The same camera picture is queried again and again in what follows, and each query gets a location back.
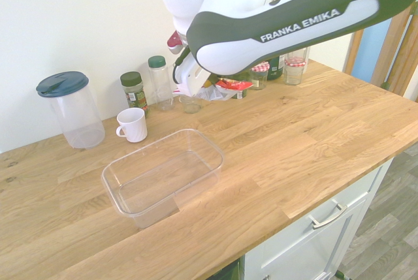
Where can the dark green Vega protein tub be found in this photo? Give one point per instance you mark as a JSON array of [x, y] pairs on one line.
[[276, 68]]

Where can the clear canister with blue lid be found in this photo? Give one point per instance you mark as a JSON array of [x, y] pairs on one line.
[[76, 110]]

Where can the clear bottle with green lid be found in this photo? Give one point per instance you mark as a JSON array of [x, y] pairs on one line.
[[160, 84]]

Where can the red and grey wrist module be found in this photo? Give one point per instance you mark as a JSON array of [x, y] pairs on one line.
[[174, 43]]

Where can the herb spice jar dark lid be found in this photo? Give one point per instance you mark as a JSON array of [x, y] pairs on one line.
[[135, 95]]

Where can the clear rectangular plastic container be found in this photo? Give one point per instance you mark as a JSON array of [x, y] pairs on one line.
[[163, 177]]

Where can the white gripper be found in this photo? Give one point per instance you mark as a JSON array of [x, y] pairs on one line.
[[188, 79]]

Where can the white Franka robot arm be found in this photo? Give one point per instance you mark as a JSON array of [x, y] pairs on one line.
[[281, 15]]

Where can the white ceramic mug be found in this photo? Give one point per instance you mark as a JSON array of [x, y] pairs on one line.
[[132, 125]]

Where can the red and white chip bag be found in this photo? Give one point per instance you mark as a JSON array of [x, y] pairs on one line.
[[228, 87]]

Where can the wooden door frame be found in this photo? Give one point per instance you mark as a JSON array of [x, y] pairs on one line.
[[400, 51]]

